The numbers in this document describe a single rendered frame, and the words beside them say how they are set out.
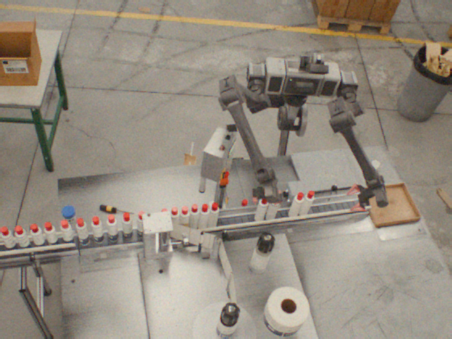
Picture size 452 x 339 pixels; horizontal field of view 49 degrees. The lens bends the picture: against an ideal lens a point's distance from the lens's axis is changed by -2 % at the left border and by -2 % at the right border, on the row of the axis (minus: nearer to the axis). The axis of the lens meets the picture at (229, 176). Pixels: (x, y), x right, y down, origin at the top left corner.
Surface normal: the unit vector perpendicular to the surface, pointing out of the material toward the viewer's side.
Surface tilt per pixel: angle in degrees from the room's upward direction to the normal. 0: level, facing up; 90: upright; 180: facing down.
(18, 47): 90
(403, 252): 0
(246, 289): 0
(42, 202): 0
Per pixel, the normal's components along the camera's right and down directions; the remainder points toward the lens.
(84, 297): 0.12, -0.60
